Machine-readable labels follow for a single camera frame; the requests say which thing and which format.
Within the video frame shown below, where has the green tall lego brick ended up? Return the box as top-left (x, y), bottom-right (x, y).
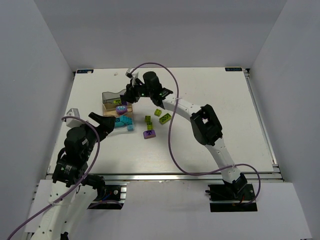
top-left (113, 99), bottom-right (122, 105)

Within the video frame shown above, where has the purple round printed lego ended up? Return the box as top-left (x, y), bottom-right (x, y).
top-left (115, 105), bottom-right (128, 115)

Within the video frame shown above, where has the teal lego plate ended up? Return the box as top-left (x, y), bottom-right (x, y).
top-left (119, 115), bottom-right (133, 125)

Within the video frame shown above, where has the teal small lego cube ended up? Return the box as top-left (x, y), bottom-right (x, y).
top-left (127, 124), bottom-right (135, 131)

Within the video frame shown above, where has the purple sloped lego brick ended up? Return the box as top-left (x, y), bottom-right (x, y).
top-left (143, 129), bottom-right (156, 139)

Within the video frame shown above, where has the teal round printed lego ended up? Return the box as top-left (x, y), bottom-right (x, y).
top-left (114, 118), bottom-right (125, 128)

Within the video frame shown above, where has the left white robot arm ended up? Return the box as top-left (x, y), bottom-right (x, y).
top-left (31, 112), bottom-right (116, 240)

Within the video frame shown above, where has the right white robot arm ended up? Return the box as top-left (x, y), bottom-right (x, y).
top-left (120, 69), bottom-right (248, 195)

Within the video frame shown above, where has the amber plastic bin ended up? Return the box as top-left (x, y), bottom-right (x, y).
top-left (102, 103), bottom-right (133, 117)

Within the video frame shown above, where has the grey smoked plastic bin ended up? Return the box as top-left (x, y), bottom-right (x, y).
top-left (102, 89), bottom-right (126, 104)

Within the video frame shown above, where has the clear plastic bin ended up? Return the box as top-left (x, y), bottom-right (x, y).
top-left (103, 112), bottom-right (135, 137)

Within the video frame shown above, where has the green small lego brick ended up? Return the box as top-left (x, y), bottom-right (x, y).
top-left (154, 108), bottom-right (162, 117)

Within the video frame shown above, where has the green lego brick upper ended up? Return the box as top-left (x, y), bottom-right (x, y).
top-left (144, 115), bottom-right (151, 123)

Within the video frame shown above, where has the green large lego brick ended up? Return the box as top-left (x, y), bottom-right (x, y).
top-left (159, 113), bottom-right (172, 125)

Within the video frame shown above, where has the green lego brick lower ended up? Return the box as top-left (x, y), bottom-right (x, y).
top-left (146, 121), bottom-right (154, 131)

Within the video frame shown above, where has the left blue table sticker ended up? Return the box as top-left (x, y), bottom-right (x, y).
top-left (76, 69), bottom-right (94, 74)

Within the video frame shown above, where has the blue table sticker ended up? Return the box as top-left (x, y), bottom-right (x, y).
top-left (224, 67), bottom-right (243, 72)
top-left (76, 69), bottom-right (94, 74)

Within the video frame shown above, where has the right blue table sticker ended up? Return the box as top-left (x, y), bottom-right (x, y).
top-left (224, 67), bottom-right (243, 72)

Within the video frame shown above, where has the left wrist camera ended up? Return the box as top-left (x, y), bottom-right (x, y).
top-left (62, 108), bottom-right (83, 129)

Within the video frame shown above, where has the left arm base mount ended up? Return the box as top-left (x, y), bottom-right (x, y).
top-left (88, 175), bottom-right (127, 210)

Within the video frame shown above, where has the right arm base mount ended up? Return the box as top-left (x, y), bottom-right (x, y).
top-left (205, 184), bottom-right (258, 213)

